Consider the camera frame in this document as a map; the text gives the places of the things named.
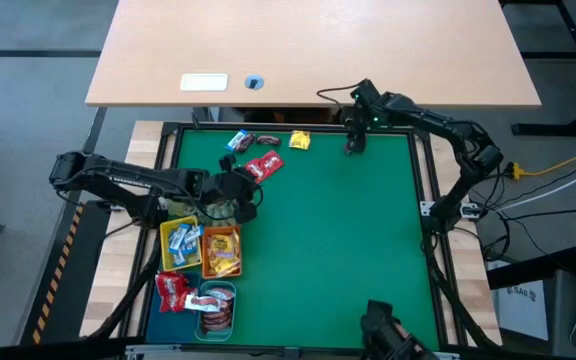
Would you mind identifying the orange plastic basket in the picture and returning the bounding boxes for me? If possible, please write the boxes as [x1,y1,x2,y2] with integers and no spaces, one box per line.
[200,224,244,280]

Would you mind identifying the dark green spiky plant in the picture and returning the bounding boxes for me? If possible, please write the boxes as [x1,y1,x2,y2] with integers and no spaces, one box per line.
[164,197,202,219]

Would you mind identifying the green table mat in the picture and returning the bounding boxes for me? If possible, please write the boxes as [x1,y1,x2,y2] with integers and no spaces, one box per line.
[171,128,443,351]

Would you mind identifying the yellow candy bag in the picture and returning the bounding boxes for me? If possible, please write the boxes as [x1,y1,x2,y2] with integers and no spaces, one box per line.
[210,254,242,277]
[207,232,234,259]
[288,129,312,151]
[222,230,242,261]

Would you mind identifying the white desk cover plate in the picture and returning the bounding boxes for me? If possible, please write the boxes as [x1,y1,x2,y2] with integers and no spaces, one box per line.
[179,72,230,93]

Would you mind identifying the black right arm cable sleeve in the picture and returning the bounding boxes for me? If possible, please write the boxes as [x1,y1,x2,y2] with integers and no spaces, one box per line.
[425,229,500,350]

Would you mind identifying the dark blue plastic tray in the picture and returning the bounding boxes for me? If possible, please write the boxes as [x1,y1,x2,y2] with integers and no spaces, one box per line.
[145,269,203,345]

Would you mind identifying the teal plastic tray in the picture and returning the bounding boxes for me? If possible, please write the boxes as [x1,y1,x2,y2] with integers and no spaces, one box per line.
[193,280,238,345]

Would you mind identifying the black power cables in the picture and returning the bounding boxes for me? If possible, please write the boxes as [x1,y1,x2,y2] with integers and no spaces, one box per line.
[472,169,576,264]

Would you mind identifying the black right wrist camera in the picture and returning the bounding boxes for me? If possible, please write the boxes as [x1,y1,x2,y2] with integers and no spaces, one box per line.
[350,78,382,104]

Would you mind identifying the black desk leg frame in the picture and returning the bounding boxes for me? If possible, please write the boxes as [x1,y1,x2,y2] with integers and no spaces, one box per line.
[500,0,576,137]

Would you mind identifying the pale green potted succulent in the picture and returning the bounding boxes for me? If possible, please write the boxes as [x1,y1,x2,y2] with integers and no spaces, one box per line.
[205,199,242,227]

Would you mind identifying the black left arm cable sleeve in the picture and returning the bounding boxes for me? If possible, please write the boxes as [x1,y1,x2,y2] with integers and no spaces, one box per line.
[85,224,165,341]

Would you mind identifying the white labelled box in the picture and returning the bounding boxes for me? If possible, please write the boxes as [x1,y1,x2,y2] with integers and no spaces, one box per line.
[487,259,557,342]

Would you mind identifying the black hazard striped ramp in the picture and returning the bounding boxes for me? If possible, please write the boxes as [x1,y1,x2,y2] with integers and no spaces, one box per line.
[17,199,112,346]

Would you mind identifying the white cable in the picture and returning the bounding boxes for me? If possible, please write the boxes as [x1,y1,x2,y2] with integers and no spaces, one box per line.
[492,164,576,211]

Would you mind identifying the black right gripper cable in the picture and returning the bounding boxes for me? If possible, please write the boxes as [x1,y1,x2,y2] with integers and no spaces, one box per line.
[316,81,364,109]

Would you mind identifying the black metal table frame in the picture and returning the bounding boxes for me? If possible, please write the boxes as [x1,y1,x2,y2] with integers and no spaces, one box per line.
[117,119,472,351]

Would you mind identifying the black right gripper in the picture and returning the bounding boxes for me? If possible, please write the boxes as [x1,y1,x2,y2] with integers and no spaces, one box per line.
[340,98,387,156]

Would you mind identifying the yellow plastic basket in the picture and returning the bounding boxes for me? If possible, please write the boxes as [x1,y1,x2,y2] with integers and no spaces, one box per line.
[159,214,204,273]

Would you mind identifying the black arm cable sleeve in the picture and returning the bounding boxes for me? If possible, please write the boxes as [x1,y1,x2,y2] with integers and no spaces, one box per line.
[425,229,500,350]
[85,224,165,341]

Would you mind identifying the black articulated device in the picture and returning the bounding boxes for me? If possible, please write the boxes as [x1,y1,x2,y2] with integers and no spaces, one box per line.
[359,298,439,360]

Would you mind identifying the yellow power cable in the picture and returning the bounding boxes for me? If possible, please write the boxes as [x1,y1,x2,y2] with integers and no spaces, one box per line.
[506,154,576,182]

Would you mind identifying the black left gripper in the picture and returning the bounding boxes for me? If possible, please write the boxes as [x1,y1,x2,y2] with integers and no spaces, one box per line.
[201,153,260,225]

